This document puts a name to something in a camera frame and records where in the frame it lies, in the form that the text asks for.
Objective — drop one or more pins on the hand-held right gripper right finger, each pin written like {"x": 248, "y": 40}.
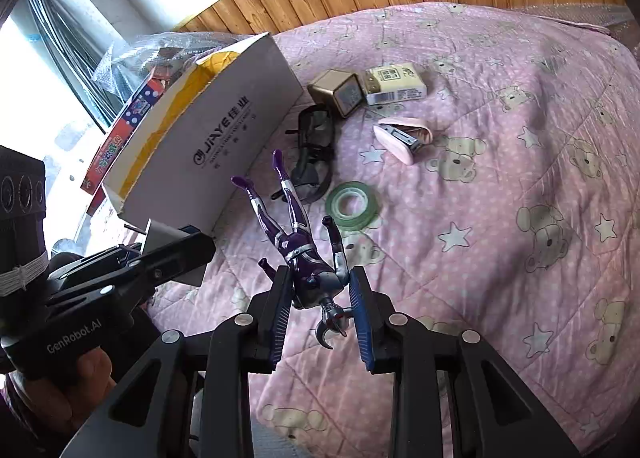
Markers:
{"x": 362, "y": 325}

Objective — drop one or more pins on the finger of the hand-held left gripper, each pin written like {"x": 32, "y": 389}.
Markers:
{"x": 172, "y": 258}
{"x": 155, "y": 233}

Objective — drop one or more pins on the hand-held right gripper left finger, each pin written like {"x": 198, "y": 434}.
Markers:
{"x": 277, "y": 320}

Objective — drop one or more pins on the purple silver action figure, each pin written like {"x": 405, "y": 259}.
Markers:
{"x": 295, "y": 243}

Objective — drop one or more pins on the white cardboard box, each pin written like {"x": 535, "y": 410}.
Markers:
{"x": 215, "y": 128}

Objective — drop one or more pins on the green tape roll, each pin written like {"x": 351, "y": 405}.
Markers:
{"x": 334, "y": 205}

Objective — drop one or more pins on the black glasses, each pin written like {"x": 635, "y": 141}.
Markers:
{"x": 304, "y": 174}

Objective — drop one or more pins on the pink stapler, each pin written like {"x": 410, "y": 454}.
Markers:
{"x": 400, "y": 143}

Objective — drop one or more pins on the small gold square box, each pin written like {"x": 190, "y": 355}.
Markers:
{"x": 327, "y": 88}

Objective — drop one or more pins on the yellow tissue pack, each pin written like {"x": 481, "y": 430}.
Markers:
{"x": 395, "y": 83}

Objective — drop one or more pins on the person's left hand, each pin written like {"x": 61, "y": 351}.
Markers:
{"x": 65, "y": 390}

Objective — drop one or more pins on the red blue printed box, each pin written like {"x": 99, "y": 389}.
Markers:
{"x": 130, "y": 118}

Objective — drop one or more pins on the clear bubble wrap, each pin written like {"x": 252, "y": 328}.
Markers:
{"x": 575, "y": 13}
{"x": 130, "y": 58}

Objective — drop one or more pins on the metal window bars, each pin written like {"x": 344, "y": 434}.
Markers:
{"x": 65, "y": 38}

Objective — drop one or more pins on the pink bear printed blanket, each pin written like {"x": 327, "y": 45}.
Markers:
{"x": 500, "y": 188}

